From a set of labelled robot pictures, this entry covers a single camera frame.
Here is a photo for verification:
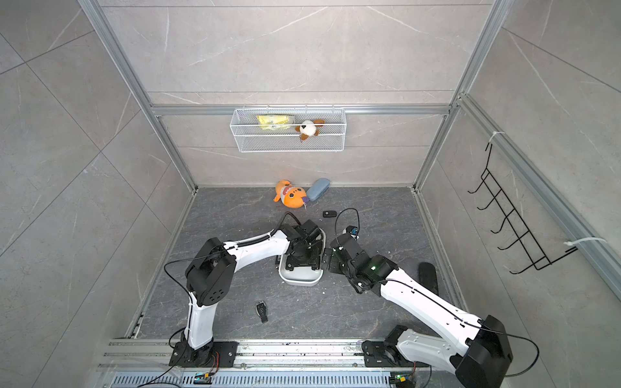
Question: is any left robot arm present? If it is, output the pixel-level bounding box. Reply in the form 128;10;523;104
169;218;326;369

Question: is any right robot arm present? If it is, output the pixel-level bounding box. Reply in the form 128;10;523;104
328;231;514;387

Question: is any white storage box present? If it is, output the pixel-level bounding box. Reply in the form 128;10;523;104
277;228;326;287

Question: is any black oval object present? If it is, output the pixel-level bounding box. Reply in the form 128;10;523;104
418;262;439;296

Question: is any white wire wall basket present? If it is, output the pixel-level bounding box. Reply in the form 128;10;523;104
230;106;347;153

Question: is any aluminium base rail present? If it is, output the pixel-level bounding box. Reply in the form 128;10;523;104
91;334;457;387

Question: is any black silver key front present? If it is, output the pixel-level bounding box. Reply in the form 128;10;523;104
256;302;268;323

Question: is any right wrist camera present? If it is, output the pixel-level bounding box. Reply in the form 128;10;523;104
344;226;360;239

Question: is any blue grey pouch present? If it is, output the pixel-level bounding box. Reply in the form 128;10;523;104
307;178;331;201

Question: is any orange plush toy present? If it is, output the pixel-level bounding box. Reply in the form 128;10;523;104
273;180;310;209

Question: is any black wall hook rack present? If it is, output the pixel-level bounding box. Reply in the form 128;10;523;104
467;143;578;276

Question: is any yellow item in basket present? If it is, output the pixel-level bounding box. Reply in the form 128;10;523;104
256;115;295;131

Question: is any brown white plush dog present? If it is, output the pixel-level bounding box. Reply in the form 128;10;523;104
295;120;325;142

